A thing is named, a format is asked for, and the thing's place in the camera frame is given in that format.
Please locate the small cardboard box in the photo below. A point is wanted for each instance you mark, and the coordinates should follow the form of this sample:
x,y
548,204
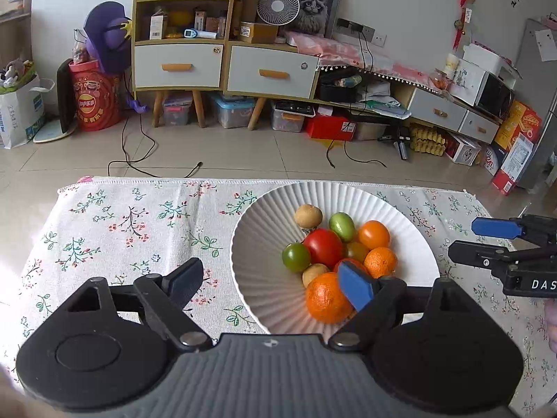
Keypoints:
x,y
259,32

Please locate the red white carton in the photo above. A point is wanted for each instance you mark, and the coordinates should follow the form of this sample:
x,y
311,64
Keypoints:
x,y
515,163

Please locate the white patterned carton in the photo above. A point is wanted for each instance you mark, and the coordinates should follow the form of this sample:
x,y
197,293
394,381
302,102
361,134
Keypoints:
x,y
463,150

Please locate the low wooden drawer cabinet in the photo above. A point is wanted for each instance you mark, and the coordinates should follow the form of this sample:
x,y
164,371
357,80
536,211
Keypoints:
x,y
272,74

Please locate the yellow cherry tomato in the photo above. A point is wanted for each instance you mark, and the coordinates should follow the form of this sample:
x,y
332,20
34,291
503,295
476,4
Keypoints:
x,y
357,250

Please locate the framed cat picture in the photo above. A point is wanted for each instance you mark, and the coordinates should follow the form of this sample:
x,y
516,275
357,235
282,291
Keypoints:
x,y
315,4

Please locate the person's right hand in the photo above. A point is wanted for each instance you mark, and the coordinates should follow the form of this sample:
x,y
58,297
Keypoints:
x,y
552,326

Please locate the white drawing sheet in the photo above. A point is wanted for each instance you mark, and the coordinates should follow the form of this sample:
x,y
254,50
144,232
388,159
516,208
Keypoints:
x,y
465,80

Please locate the small mandarin orange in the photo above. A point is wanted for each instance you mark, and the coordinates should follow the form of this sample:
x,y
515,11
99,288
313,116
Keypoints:
x,y
383,262

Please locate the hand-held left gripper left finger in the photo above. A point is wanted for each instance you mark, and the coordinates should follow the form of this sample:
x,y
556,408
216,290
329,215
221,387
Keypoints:
x,y
186,282

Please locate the stack of egg trays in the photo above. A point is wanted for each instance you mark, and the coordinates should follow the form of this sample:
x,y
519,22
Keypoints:
x,y
428,141

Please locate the white paper shopping bag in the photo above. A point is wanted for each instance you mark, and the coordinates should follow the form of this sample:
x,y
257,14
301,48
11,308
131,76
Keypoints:
x,y
19,115

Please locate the small red tomato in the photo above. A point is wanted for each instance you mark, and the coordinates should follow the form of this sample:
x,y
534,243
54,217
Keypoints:
x,y
358,263

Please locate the white blue thermometer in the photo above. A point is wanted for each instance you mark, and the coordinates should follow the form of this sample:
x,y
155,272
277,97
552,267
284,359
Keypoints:
x,y
193,33

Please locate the tall wooden shelf cabinet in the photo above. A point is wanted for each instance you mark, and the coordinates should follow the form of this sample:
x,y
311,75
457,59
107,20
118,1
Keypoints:
x,y
178,67

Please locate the large mandarin orange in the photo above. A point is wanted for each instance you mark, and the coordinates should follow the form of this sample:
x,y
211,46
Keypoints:
x,y
326,301

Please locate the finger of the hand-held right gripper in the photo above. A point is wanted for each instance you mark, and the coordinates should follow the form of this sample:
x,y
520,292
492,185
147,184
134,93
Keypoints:
x,y
478,257
496,227

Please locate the large red tomato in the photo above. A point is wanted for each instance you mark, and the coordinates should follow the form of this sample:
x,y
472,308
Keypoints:
x,y
324,248

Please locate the green cherry tomato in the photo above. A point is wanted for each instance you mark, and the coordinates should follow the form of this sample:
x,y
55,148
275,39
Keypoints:
x,y
296,257
342,226

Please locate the red cardboard box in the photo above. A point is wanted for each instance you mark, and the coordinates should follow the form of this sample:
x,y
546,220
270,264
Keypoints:
x,y
330,128

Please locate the orange printed carton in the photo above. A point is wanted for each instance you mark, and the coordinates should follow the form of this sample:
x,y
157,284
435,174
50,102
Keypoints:
x,y
520,124

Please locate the blue lidded storage box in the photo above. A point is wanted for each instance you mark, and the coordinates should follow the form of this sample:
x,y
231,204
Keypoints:
x,y
234,111

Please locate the floral white tablecloth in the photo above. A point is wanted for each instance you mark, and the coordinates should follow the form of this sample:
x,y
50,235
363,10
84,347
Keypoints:
x,y
130,248

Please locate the purple plush toy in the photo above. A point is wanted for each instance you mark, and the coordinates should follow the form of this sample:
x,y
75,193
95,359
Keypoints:
x,y
106,39

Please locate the red hanging ornament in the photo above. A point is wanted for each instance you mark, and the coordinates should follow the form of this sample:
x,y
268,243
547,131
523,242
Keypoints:
x,y
464,4

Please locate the red printed bucket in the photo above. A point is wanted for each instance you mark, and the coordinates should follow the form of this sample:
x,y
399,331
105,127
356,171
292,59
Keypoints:
x,y
93,100

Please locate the pink tasselled cloth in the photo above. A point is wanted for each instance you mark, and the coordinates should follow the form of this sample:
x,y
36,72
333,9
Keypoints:
x,y
330,50

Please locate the black panel with white base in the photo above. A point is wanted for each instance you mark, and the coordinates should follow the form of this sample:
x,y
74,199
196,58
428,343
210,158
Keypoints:
x,y
65,96

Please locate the wall power socket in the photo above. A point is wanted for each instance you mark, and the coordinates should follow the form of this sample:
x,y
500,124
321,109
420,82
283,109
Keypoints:
x,y
357,31

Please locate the plush toys in bag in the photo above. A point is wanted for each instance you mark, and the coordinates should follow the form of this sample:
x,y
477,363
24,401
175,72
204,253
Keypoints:
x,y
13,72

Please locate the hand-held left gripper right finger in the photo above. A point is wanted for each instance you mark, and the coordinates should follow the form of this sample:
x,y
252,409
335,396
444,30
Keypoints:
x,y
357,285

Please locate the clear plastic storage box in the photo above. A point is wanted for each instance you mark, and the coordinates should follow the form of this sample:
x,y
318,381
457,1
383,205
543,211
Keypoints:
x,y
177,111
289,117

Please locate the white desk fan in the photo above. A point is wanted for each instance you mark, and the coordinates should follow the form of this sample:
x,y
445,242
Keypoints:
x,y
278,6

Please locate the orange cherry tomato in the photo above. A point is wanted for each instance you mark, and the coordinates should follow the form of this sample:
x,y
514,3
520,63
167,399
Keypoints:
x,y
374,235

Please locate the white paper note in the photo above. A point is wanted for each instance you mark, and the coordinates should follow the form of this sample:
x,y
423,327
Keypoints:
x,y
547,43

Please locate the white ribbed plate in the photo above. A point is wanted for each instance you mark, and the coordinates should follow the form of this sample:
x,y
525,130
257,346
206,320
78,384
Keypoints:
x,y
265,265

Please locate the grey refrigerator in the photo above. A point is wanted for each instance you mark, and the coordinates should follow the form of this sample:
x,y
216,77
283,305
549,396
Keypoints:
x,y
539,117

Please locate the black microwave oven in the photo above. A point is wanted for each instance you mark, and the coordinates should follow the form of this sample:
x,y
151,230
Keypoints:
x,y
496,96

